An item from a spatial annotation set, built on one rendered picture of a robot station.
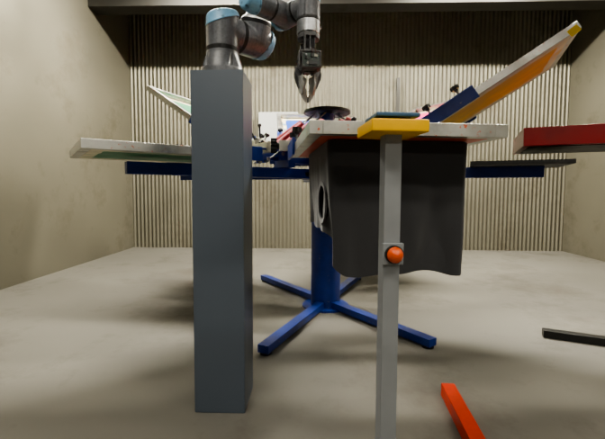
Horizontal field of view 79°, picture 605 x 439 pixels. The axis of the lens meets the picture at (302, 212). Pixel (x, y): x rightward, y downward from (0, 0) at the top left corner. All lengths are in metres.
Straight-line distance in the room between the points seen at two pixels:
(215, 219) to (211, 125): 0.32
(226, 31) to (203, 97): 0.25
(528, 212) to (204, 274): 4.87
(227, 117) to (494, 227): 4.61
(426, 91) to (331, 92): 1.23
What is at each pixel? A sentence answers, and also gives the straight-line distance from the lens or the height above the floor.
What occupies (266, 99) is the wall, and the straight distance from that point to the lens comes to 5.11.
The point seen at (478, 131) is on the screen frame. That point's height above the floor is 0.97.
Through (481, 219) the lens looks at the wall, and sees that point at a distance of 5.42.
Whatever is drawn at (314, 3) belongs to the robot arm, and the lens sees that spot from 1.34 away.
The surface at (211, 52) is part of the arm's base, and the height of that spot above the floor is 1.27.
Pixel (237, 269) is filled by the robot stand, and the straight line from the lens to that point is 1.32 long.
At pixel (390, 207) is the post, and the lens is 0.88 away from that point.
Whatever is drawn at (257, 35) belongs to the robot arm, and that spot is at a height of 1.36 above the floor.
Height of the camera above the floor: 0.80
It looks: 4 degrees down
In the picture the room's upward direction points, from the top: straight up
